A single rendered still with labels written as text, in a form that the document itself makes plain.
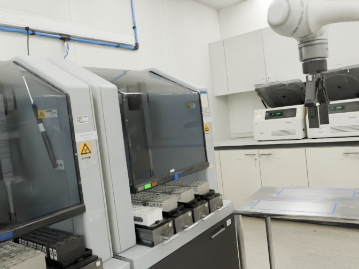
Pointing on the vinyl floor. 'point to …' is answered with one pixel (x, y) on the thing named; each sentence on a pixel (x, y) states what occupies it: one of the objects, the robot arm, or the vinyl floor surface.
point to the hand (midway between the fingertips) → (319, 123)
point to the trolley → (296, 209)
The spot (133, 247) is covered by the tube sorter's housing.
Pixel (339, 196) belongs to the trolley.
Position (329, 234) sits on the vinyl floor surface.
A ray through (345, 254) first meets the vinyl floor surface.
